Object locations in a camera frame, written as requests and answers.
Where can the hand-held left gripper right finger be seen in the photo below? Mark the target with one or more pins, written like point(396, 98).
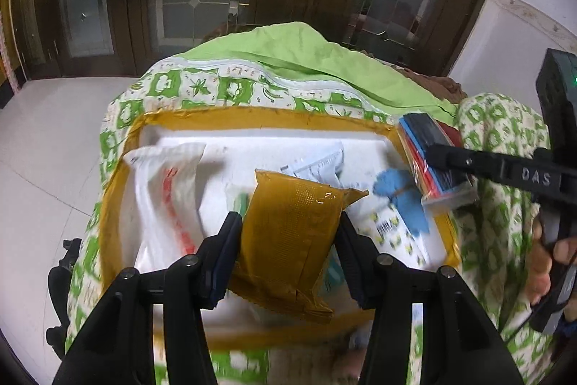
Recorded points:
point(356, 263)

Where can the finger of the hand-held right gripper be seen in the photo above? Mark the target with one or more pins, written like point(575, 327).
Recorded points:
point(496, 170)

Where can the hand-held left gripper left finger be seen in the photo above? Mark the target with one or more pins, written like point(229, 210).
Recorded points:
point(221, 261)

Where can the yellow-brown foil packet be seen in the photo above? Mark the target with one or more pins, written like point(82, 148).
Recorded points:
point(284, 240)

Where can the clear packet of coloured cloths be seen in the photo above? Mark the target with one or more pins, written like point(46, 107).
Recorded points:
point(419, 132)

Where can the blue and white packet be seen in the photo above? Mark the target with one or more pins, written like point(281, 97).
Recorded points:
point(315, 166)

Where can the yellow-edged white foam tray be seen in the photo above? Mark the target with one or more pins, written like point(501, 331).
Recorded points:
point(270, 150)

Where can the person's right hand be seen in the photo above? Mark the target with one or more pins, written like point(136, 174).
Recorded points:
point(541, 272)

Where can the white yellow-print tissue pack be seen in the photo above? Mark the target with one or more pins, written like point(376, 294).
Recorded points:
point(396, 237)

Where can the white tissue packet red print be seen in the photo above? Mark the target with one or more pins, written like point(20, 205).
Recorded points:
point(167, 204)

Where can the brown cloth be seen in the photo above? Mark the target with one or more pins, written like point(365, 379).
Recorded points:
point(432, 83)

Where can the green printed blanket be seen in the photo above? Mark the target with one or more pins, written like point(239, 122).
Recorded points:
point(315, 51)

